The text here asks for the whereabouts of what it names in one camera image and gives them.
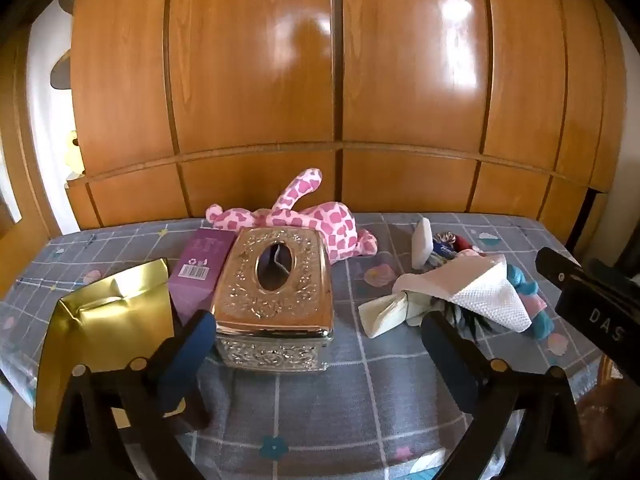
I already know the teal and pink sock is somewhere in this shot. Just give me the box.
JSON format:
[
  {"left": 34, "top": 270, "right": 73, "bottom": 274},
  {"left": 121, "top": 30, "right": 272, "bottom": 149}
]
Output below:
[{"left": 505, "top": 265, "right": 556, "bottom": 342}]

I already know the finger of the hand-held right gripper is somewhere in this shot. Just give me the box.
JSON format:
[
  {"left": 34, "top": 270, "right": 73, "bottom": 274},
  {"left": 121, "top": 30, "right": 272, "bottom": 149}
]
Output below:
[{"left": 535, "top": 246, "right": 596, "bottom": 291}]

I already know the wooden wardrobe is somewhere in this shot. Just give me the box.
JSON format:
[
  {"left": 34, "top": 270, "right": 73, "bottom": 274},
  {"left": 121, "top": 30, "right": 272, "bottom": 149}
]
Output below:
[{"left": 65, "top": 0, "right": 628, "bottom": 246}]

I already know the blue snack packet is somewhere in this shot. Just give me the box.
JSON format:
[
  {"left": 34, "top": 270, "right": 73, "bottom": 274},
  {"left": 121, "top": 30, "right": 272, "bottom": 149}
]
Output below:
[{"left": 431, "top": 242, "right": 458, "bottom": 267}]

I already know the gold embossed tissue box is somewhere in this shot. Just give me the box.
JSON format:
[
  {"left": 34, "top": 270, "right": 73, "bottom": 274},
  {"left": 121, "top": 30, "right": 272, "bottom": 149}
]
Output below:
[{"left": 212, "top": 227, "right": 335, "bottom": 372}]

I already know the yellow plush toy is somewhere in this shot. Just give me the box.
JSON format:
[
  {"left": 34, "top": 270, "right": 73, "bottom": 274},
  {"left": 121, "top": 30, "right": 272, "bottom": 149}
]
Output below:
[{"left": 64, "top": 130, "right": 84, "bottom": 181}]

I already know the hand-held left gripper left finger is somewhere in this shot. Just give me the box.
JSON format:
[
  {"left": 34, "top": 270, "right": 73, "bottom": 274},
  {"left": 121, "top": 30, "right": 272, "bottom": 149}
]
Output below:
[{"left": 47, "top": 308, "right": 217, "bottom": 480}]

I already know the purple cardboard box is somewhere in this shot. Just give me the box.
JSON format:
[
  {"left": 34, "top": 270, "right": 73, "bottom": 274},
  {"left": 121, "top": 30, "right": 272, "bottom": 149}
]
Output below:
[{"left": 167, "top": 227, "right": 236, "bottom": 328}]

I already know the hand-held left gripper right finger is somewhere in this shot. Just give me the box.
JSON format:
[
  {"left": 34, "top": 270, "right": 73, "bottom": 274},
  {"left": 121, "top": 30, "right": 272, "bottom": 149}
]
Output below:
[{"left": 420, "top": 310, "right": 586, "bottom": 480}]

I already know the wooden door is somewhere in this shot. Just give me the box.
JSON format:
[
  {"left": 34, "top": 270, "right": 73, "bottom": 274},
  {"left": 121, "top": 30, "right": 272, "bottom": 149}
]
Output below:
[{"left": 0, "top": 20, "right": 63, "bottom": 261}]

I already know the cream tissue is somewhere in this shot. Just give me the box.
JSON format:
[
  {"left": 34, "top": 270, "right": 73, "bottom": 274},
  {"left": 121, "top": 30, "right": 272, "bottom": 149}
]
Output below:
[{"left": 358, "top": 291, "right": 426, "bottom": 338}]

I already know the pink spotted plush toy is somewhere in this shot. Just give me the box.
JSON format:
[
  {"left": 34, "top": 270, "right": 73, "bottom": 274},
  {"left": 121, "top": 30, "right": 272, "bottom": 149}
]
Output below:
[{"left": 205, "top": 167, "right": 378, "bottom": 263}]

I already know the gold foil bag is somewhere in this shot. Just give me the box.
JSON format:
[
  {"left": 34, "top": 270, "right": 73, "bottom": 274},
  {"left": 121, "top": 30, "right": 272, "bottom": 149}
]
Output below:
[{"left": 32, "top": 258, "right": 188, "bottom": 433}]

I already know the white paper towel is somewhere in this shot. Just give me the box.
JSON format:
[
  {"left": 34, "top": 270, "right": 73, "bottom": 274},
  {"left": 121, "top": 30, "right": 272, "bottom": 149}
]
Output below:
[{"left": 392, "top": 254, "right": 532, "bottom": 333}]

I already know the grey checked bed sheet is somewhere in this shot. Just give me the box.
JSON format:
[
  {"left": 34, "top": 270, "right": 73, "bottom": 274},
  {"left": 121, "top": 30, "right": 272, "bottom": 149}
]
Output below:
[{"left": 0, "top": 212, "right": 608, "bottom": 480}]

